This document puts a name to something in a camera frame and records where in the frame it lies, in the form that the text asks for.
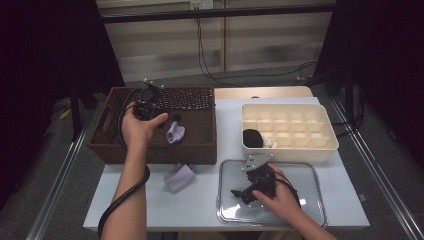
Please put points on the black stand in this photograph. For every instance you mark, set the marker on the black stand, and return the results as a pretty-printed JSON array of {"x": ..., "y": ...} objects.
[
  {"x": 349, "y": 100},
  {"x": 76, "y": 116}
]

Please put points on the person's left hand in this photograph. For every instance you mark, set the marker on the person's left hand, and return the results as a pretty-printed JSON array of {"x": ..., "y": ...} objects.
[{"x": 140, "y": 131}]

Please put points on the cream compartment organizer box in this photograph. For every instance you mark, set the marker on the cream compartment organizer box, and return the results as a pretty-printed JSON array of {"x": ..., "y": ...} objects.
[{"x": 300, "y": 155}]

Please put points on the person's right hand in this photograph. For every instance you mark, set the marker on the person's right hand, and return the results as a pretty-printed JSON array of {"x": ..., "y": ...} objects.
[{"x": 283, "y": 200}]

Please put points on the purple sock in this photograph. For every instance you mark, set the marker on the purple sock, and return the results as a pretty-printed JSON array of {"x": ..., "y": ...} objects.
[
  {"x": 179, "y": 177},
  {"x": 175, "y": 132}
]

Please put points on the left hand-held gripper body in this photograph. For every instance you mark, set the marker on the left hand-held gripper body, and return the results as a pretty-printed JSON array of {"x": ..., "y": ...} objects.
[{"x": 146, "y": 105}]

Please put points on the beige window blind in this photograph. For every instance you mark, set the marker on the beige window blind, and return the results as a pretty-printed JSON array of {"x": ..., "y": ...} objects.
[{"x": 160, "y": 50}]

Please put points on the black curtain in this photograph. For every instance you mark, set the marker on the black curtain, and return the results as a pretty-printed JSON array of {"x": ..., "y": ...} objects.
[
  {"x": 393, "y": 50},
  {"x": 33, "y": 50}
]

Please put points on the metal floor rail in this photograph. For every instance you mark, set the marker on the metal floor rail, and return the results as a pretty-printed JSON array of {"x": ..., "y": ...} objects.
[
  {"x": 393, "y": 200},
  {"x": 53, "y": 200}
]

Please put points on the yellow floor tag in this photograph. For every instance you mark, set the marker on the yellow floor tag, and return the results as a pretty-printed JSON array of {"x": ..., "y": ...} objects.
[{"x": 65, "y": 114}]

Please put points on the black horizontal bar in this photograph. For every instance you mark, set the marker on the black horizontal bar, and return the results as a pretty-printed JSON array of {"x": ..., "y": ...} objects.
[{"x": 216, "y": 13}]

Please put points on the black sock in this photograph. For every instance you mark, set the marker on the black sock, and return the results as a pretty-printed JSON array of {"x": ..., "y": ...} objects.
[{"x": 252, "y": 138}]

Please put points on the brown woven basket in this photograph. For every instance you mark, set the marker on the brown woven basket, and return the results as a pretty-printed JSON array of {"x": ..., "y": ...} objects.
[{"x": 193, "y": 146}]

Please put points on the white wall outlet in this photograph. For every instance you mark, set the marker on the white wall outlet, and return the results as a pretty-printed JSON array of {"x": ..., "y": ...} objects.
[{"x": 206, "y": 4}]

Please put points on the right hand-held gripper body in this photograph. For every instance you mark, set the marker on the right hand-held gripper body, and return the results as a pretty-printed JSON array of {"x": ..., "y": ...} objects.
[{"x": 261, "y": 178}]

